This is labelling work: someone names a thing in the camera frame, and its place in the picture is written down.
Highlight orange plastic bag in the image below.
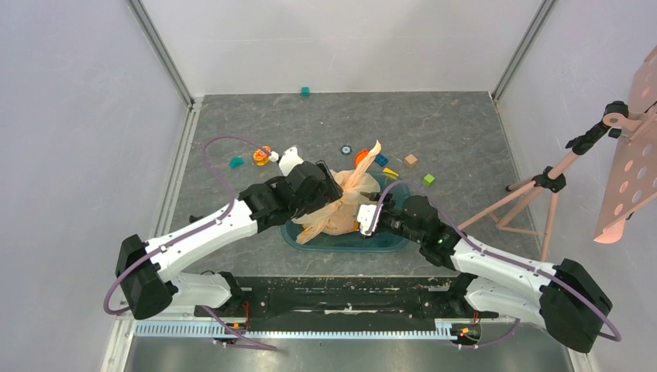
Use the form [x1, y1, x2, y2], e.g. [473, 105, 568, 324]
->
[292, 140, 382, 244]

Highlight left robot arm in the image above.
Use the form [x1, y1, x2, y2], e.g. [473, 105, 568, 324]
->
[111, 161, 342, 320]

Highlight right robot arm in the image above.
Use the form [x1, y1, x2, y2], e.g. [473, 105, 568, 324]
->
[356, 192, 613, 353]

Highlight teal transparent plastic tub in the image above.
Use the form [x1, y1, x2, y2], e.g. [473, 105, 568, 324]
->
[280, 171, 411, 253]

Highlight yellow wedge block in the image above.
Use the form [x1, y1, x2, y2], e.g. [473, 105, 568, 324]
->
[383, 167, 399, 178]

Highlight blue lego brick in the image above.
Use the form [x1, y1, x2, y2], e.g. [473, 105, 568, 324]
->
[374, 153, 389, 167]

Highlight orange curved toy piece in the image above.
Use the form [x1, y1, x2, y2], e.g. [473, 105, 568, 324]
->
[353, 149, 369, 167]

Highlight green cube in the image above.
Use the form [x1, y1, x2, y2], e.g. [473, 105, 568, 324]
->
[422, 174, 435, 187]

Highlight round black white disc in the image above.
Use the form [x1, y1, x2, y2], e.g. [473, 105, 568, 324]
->
[340, 145, 353, 155]

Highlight brown wooden cube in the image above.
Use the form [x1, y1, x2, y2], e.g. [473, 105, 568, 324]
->
[404, 153, 418, 168]

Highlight yellow butterfly toy block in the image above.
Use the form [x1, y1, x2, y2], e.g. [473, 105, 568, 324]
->
[253, 146, 272, 166]

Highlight teal triangular block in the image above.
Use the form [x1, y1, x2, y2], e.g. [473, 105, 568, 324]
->
[229, 157, 245, 169]

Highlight pink perforated panel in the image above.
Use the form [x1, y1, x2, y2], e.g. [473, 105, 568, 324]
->
[594, 50, 656, 244]

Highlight pink tripod stand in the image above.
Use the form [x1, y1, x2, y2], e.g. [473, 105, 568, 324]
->
[458, 101, 630, 262]

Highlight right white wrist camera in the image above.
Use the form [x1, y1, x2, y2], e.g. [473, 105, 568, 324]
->
[356, 205, 377, 236]

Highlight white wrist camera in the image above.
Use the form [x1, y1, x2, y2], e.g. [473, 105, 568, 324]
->
[269, 146, 304, 176]
[356, 205, 377, 236]

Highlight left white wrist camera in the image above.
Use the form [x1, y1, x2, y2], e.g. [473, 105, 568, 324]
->
[269, 146, 304, 176]

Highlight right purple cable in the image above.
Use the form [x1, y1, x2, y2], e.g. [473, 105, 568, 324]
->
[369, 179, 623, 350]

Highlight black base frame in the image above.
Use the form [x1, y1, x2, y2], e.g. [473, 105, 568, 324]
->
[213, 276, 496, 319]

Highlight aluminium rail frame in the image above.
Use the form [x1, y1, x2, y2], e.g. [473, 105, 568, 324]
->
[100, 0, 599, 372]

